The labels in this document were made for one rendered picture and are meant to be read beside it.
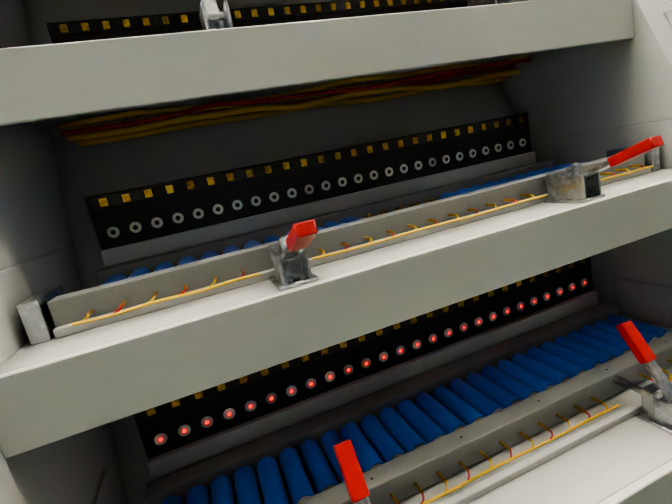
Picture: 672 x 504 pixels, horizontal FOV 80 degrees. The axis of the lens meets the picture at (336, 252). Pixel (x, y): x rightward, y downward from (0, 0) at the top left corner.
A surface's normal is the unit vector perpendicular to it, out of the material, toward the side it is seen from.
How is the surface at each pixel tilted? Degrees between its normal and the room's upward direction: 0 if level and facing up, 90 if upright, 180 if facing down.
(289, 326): 112
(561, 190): 90
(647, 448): 22
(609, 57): 90
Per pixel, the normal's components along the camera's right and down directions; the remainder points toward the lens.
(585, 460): -0.20, -0.96
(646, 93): -0.92, 0.26
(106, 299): 0.33, 0.12
